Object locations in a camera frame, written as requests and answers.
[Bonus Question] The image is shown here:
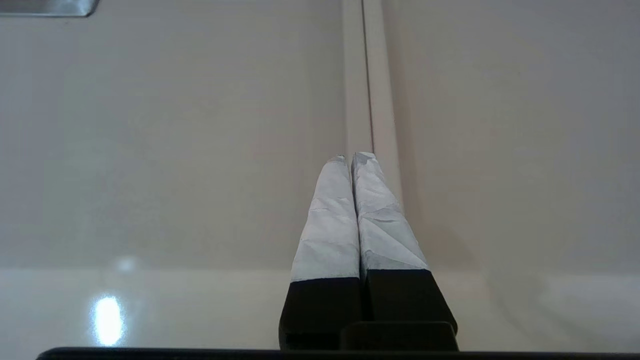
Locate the flat steel tray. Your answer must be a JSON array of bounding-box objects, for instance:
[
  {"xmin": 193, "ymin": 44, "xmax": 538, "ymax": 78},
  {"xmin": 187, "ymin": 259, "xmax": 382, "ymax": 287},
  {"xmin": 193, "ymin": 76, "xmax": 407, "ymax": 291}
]
[{"xmin": 0, "ymin": 0, "xmax": 100, "ymax": 18}]

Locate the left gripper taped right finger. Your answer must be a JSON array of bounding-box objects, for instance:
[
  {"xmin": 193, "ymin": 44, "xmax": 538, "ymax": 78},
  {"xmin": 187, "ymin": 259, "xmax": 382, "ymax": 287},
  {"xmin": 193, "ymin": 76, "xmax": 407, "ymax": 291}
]
[{"xmin": 351, "ymin": 151, "xmax": 458, "ymax": 351}]

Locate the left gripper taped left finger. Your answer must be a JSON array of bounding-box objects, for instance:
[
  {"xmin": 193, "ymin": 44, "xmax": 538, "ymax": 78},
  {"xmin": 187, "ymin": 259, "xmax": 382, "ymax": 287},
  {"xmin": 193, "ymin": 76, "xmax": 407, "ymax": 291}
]
[{"xmin": 279, "ymin": 155, "xmax": 362, "ymax": 351}]

